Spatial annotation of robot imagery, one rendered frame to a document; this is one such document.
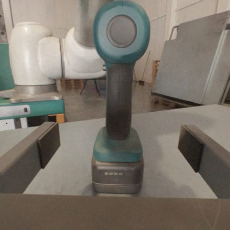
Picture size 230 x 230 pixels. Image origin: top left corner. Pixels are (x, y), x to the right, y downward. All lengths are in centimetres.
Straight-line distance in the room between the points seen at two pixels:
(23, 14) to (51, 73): 1045
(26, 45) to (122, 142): 52
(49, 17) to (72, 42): 1044
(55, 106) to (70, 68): 16
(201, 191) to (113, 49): 22
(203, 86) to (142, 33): 269
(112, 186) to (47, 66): 51
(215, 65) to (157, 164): 266
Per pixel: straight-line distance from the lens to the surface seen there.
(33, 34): 66
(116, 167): 22
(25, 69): 66
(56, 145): 17
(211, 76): 288
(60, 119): 243
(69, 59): 64
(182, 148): 17
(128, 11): 18
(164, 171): 30
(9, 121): 90
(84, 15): 52
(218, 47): 295
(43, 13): 1107
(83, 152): 34
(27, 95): 67
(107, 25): 18
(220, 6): 593
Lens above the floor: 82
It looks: 17 degrees down
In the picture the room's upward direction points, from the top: 1 degrees clockwise
